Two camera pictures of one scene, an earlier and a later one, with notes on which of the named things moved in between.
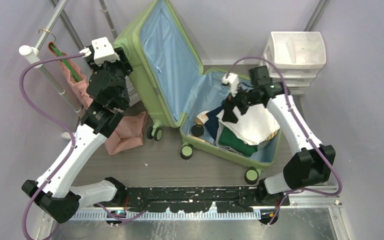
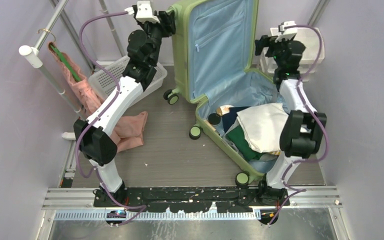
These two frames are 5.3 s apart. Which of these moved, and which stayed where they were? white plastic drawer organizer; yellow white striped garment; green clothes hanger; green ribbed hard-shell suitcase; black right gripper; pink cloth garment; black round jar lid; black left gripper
Moved: black round jar lid; green ribbed hard-shell suitcase; yellow white striped garment; black left gripper; black right gripper
Stayed: pink cloth garment; white plastic drawer organizer; green clothes hanger
